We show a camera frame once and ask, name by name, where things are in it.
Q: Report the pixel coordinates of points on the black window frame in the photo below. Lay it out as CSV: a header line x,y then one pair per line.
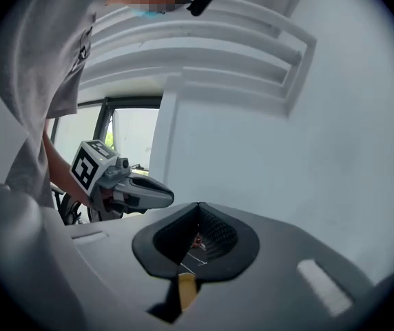
x,y
109,116

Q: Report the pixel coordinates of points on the blue face mask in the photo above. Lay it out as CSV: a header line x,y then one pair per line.
x,y
147,13

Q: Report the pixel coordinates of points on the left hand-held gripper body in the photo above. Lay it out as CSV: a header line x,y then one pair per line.
x,y
88,171

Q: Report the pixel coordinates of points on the person's left forearm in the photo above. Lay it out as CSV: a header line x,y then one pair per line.
x,y
62,171

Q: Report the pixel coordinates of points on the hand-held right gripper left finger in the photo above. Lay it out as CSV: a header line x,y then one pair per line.
x,y
145,247

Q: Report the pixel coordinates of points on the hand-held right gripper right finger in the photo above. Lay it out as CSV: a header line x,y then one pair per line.
x,y
241,253

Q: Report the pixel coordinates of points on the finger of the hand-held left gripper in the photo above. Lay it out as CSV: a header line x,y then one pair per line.
x,y
155,197

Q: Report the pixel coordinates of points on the person's grey t-shirt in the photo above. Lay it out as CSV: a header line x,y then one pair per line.
x,y
38,64

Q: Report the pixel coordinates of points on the person's left hand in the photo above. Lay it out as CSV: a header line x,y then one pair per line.
x,y
107,198

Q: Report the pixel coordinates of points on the black chair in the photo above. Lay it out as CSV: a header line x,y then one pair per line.
x,y
70,208

